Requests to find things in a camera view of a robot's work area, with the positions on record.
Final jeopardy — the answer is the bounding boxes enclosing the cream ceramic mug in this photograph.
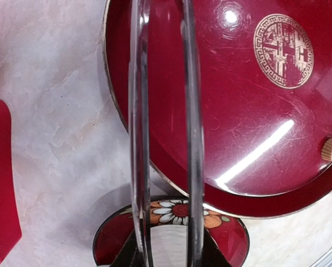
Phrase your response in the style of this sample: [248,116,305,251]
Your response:
[150,225,188,267]

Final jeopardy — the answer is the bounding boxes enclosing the round dark red tray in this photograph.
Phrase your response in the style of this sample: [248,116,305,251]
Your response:
[103,1,332,218]

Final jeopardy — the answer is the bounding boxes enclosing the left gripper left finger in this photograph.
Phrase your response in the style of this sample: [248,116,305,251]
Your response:
[114,230,144,267]

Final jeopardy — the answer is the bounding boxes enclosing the red chocolate box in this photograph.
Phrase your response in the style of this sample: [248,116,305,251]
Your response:
[0,100,22,264]

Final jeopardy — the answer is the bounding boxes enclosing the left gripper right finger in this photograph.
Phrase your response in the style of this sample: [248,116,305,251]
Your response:
[202,230,230,267]

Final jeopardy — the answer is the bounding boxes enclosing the metal serving tongs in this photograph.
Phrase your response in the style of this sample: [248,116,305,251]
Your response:
[128,1,204,266]

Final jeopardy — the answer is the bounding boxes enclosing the floral dark red saucer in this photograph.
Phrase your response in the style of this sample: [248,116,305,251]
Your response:
[92,196,250,266]

